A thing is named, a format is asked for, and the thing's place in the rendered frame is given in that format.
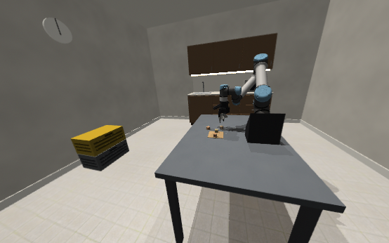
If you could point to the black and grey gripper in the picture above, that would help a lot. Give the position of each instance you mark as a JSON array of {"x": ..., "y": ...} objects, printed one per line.
[{"x": 223, "y": 110}]

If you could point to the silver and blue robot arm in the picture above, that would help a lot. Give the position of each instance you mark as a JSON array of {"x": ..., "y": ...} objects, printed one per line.
[{"x": 262, "y": 92}]

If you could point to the tan mat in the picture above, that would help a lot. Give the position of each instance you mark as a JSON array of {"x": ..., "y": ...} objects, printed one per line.
[{"x": 219, "y": 134}]

